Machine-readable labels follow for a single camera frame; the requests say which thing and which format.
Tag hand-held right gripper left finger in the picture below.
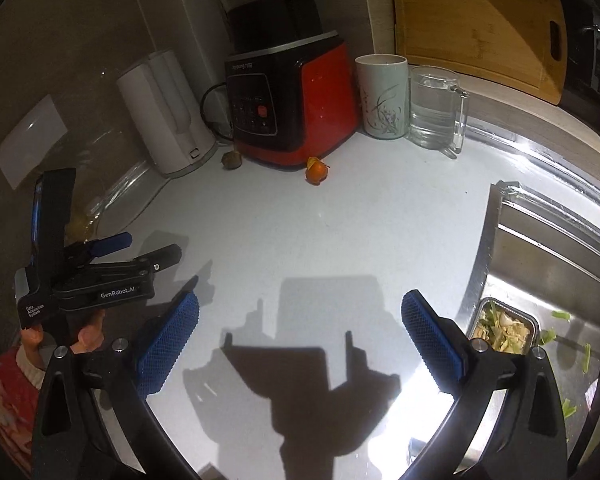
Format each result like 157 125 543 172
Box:
30 291 201 480

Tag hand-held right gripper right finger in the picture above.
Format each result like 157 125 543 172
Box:
400 288 574 480

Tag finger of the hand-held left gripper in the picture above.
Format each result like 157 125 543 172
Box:
67 232 134 266
102 243 182 277

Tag person's left forearm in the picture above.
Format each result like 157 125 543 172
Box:
0 347 47 461

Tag person's left hand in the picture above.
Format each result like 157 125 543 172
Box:
20 309 106 368

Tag clear glass container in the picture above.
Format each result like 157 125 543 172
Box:
55 60 157 239

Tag metal food container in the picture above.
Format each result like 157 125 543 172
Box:
467 297 540 356

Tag green vegetable scraps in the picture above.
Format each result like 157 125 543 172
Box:
537 310 599 419

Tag white electric kettle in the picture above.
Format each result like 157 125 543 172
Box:
116 49 219 179

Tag stainless steel sink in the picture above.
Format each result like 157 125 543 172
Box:
452 180 600 461

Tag small orange fruit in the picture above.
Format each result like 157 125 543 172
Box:
305 156 330 185

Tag red black blender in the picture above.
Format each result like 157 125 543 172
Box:
215 0 361 170

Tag clear glass mug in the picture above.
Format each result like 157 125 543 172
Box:
409 65 471 155

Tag white printed cup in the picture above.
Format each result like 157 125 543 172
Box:
355 53 410 140

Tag wooden cutting board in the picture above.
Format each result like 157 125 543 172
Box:
386 0 569 106

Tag white wall socket plate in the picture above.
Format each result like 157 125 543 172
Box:
0 94 67 190

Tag black power cable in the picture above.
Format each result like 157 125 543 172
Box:
200 81 236 141

